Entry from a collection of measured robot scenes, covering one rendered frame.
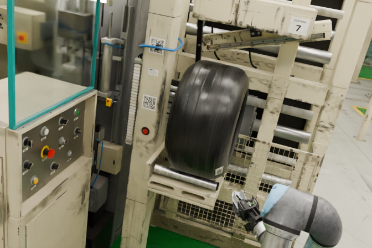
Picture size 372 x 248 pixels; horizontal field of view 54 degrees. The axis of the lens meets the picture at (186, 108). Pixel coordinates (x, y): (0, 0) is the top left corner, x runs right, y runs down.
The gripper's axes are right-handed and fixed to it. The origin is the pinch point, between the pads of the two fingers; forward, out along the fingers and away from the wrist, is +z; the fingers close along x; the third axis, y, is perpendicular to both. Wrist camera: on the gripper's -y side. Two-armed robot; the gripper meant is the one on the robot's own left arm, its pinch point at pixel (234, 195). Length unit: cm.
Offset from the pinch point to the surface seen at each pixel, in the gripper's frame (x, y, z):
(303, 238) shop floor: -82, -142, 41
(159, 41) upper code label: 7, 52, 58
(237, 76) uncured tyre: -20, 38, 32
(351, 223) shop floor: -139, -163, 44
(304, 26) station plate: -61, 49, 38
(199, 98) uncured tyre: 1.5, 35.8, 27.6
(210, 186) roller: 3.6, -10.8, 18.4
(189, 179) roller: 11.6, -8.8, 25.6
